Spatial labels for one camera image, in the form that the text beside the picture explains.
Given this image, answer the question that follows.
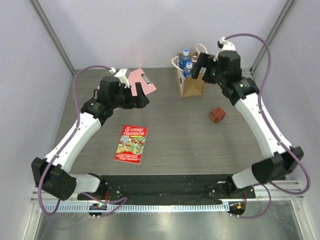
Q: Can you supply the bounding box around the Pocari Sweat plastic bottle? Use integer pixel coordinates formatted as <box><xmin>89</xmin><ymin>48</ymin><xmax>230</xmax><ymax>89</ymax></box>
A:
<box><xmin>179</xmin><ymin>48</ymin><xmax>191</xmax><ymax>70</ymax></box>

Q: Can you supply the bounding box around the small water bottle blue cap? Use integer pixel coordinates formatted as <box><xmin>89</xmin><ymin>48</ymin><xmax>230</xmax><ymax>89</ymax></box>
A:
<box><xmin>183</xmin><ymin>61</ymin><xmax>193</xmax><ymax>78</ymax></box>

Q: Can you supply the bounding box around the burlap canvas tote bag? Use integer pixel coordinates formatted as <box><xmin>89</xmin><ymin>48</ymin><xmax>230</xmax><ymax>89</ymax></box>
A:
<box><xmin>171</xmin><ymin>43</ymin><xmax>208</xmax><ymax>98</ymax></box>

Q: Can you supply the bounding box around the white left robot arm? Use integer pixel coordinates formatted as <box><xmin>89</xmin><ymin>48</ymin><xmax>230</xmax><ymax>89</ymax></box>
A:
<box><xmin>31</xmin><ymin>76</ymin><xmax>150</xmax><ymax>201</ymax></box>

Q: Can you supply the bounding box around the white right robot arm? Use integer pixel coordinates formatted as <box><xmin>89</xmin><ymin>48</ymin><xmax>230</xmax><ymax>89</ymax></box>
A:
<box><xmin>191</xmin><ymin>50</ymin><xmax>304</xmax><ymax>194</ymax></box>

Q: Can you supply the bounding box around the pink clipboard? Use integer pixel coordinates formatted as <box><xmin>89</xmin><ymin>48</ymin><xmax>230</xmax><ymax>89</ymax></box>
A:
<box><xmin>97</xmin><ymin>67</ymin><xmax>157</xmax><ymax>98</ymax></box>

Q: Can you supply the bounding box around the red comic paperback book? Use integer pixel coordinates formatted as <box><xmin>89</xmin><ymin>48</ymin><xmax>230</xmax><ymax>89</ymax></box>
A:
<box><xmin>114</xmin><ymin>125</ymin><xmax>148</xmax><ymax>165</ymax></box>

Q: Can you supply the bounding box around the red cube power adapter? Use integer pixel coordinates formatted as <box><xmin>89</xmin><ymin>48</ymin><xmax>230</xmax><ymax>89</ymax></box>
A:
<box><xmin>209</xmin><ymin>107</ymin><xmax>226</xmax><ymax>123</ymax></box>

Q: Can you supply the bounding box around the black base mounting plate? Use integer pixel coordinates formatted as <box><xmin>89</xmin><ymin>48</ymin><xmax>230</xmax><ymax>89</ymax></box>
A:
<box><xmin>76</xmin><ymin>174</ymin><xmax>256</xmax><ymax>204</ymax></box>

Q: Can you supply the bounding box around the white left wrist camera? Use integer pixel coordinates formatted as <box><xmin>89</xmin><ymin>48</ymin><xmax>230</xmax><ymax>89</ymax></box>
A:
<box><xmin>109</xmin><ymin>67</ymin><xmax>131</xmax><ymax>88</ymax></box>

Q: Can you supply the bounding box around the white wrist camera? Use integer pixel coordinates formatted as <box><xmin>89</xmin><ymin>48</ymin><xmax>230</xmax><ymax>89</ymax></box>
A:
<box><xmin>109</xmin><ymin>67</ymin><xmax>131</xmax><ymax>88</ymax></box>
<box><xmin>217</xmin><ymin>37</ymin><xmax>236</xmax><ymax>53</ymax></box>

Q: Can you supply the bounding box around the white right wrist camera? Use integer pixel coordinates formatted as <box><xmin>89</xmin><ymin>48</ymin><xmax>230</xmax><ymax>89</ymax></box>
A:
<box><xmin>217</xmin><ymin>37</ymin><xmax>236</xmax><ymax>53</ymax></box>

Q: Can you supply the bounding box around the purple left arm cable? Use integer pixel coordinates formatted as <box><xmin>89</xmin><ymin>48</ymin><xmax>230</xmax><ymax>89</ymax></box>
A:
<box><xmin>37</xmin><ymin>65</ymin><xmax>128</xmax><ymax>219</ymax></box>

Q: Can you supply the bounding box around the white slotted cable duct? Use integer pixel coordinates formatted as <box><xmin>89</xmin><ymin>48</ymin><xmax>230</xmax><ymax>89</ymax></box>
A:
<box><xmin>57</xmin><ymin>202</ymin><xmax>230</xmax><ymax>213</ymax></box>

